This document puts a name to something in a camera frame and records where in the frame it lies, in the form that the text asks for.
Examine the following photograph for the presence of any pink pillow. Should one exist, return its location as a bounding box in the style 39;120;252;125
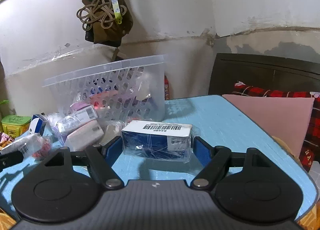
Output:
223;95;314;157

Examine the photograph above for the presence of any clear plastic perforated basket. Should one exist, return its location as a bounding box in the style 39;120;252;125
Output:
43;55;166;122

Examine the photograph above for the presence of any white blue tube box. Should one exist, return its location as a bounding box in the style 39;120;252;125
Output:
28;114;47;136

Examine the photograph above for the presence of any brown hanging bag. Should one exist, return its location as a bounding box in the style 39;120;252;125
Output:
76;0;133;47

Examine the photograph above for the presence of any white pink barcode box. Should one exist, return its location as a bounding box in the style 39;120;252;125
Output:
56;105;98;135

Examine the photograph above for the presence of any blue white barcode box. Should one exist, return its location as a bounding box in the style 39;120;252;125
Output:
121;120;193;163

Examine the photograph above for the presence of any dark wooden headboard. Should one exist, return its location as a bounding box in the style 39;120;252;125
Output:
208;53;319;95

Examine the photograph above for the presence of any yellow green tin box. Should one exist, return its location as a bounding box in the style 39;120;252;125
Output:
1;115;31;138

